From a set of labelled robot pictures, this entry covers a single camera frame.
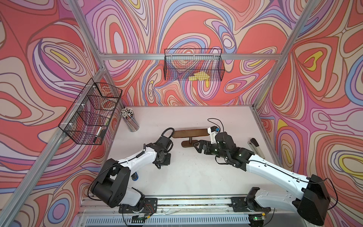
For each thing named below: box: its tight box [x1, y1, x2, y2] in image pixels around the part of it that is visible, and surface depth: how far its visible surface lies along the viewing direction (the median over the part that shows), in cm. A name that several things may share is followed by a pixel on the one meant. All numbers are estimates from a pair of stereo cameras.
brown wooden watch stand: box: [171, 128, 210, 148], surface depth 88 cm
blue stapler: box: [130, 171, 139, 182], surface depth 84 cm
